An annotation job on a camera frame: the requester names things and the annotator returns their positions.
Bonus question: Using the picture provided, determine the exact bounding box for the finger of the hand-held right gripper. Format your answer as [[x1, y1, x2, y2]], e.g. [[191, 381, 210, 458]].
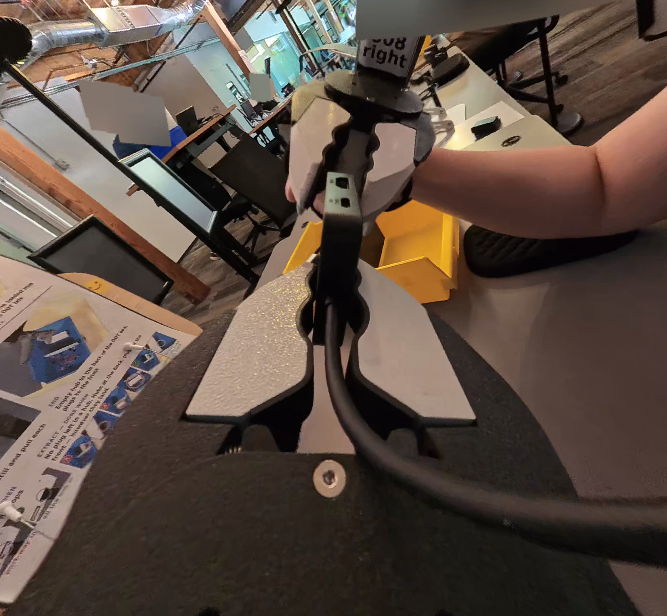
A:
[[360, 114, 438, 218], [288, 95, 353, 218]]

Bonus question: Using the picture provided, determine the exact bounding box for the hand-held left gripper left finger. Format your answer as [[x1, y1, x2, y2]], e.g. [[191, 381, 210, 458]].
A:
[[186, 265, 314, 424]]

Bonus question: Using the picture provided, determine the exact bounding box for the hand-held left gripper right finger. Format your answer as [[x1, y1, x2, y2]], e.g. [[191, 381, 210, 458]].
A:
[[347, 262, 477, 425]]

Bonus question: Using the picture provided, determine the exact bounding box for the yellow plastic bin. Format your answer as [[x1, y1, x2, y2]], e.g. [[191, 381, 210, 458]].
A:
[[282, 199, 461, 306]]

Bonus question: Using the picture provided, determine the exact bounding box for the black square hub lead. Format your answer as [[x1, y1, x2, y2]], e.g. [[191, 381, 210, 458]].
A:
[[323, 298, 667, 567]]

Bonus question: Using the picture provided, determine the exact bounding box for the person's right forearm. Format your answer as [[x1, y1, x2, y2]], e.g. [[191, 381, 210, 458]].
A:
[[409, 84, 667, 241]]

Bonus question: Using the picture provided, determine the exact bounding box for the instruction sheet on stand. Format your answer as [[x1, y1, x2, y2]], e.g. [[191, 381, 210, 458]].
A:
[[63, 272, 205, 340]]

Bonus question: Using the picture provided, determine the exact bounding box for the printed instruction sheet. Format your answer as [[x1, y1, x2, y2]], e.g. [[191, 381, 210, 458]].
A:
[[0, 257, 201, 604]]

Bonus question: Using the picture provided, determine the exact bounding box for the silver ventilation duct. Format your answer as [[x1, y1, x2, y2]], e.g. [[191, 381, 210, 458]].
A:
[[21, 0, 251, 66]]

